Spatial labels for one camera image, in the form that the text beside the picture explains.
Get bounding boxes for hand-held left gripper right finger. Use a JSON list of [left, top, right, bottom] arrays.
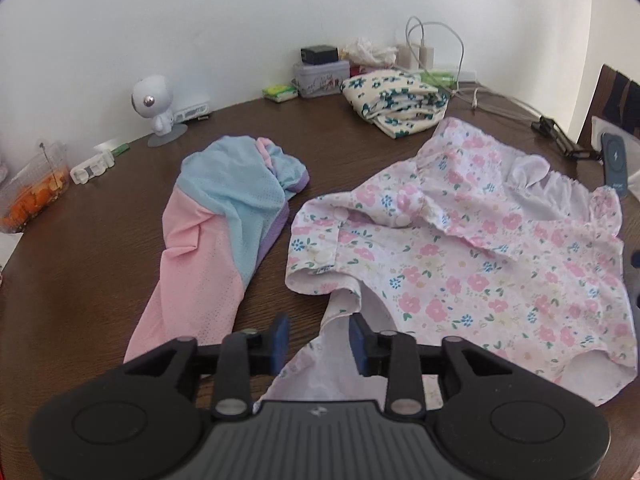
[[349, 312, 508, 416]]

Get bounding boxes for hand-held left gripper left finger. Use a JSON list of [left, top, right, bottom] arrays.
[[122, 312, 291, 421]]

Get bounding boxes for pink floral romper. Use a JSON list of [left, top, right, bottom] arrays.
[[257, 116, 640, 408]]

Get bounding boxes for pastel pink blue pants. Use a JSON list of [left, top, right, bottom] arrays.
[[123, 135, 310, 363]]

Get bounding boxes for cream teal floral folded cloth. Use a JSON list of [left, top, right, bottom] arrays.
[[341, 70, 451, 139]]

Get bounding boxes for small white device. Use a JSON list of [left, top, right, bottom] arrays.
[[172, 101, 211, 123]]

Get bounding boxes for white plastic buckle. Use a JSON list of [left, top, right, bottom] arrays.
[[70, 152, 116, 184]]

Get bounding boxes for grey tin box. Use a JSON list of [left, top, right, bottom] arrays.
[[292, 59, 351, 99]]

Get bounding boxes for white robot figurine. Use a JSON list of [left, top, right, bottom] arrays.
[[131, 75, 190, 148]]

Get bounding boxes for clear plastic food container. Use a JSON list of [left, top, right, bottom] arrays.
[[0, 141, 71, 233]]

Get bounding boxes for black folding stand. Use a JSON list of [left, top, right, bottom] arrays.
[[531, 116, 601, 161]]

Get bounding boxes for white power strip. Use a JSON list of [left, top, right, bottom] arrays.
[[430, 65, 476, 83]]

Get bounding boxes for black adapter block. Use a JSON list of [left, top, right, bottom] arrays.
[[300, 45, 340, 66]]

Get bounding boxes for crumpled white tissue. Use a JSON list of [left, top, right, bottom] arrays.
[[341, 36, 398, 67]]

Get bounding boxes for white plastic bag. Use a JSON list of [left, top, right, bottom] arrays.
[[590, 115, 640, 155]]

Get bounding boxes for wooden chair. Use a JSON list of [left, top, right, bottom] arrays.
[[577, 64, 640, 146]]

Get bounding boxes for dark folded cloth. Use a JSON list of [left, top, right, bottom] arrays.
[[600, 67, 640, 141]]

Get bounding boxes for white charging cables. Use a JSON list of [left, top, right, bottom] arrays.
[[450, 84, 546, 122]]

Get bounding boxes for looped white cable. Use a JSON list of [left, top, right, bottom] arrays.
[[405, 16, 468, 91]]

